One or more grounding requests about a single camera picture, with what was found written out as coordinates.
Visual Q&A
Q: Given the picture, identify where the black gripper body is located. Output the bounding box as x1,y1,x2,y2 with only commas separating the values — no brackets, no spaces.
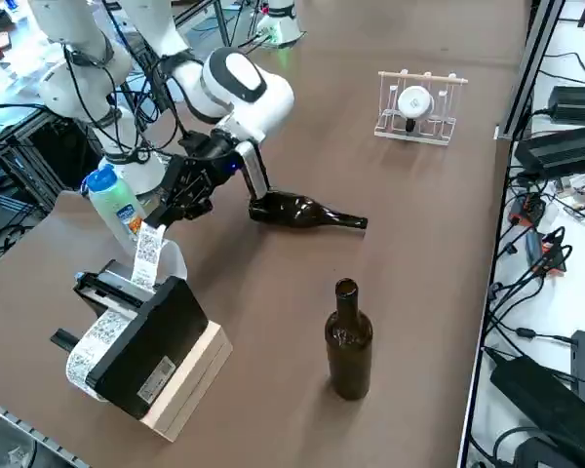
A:
178,130,239,187

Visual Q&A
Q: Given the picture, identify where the white QR code label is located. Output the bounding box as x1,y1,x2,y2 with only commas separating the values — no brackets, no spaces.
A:
130,222,168,290

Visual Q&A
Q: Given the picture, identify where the clear plastic bottle blue cap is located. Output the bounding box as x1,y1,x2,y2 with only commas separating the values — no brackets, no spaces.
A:
81,164,147,254

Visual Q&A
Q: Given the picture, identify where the dark green glass bottle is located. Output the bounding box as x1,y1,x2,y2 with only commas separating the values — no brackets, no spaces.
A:
248,190,370,230

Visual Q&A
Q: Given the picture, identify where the black label dispenser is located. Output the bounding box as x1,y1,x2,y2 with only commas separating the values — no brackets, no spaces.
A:
50,260,211,421

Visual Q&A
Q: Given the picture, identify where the brown glass bottle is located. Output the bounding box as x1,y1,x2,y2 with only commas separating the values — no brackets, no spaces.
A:
324,277,374,402

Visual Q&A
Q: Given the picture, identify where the light wooden box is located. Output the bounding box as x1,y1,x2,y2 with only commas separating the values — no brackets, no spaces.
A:
140,319,234,444

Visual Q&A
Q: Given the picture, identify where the white cup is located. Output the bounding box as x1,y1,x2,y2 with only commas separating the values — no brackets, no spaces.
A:
397,86,436,121

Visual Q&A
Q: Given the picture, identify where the red black power module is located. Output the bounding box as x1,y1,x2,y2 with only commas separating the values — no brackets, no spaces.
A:
509,193,547,226

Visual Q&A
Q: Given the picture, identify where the black finned power supply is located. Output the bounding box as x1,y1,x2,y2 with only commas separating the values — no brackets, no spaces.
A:
548,85,585,123
514,124,585,177

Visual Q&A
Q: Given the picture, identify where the black power adapter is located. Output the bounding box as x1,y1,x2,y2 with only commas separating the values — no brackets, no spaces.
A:
489,353,585,468

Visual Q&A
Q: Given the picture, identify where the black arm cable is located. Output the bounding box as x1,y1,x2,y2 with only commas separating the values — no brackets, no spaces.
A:
61,43,186,167

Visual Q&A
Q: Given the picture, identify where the white wire cup rack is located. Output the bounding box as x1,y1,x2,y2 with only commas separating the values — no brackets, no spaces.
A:
372,69,469,147

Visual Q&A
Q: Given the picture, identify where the aluminium table edge rail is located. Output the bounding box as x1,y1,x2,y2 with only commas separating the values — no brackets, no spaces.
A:
0,393,97,468

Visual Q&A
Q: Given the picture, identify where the aluminium frame post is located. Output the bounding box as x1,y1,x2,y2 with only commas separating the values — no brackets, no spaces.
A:
497,0,566,142

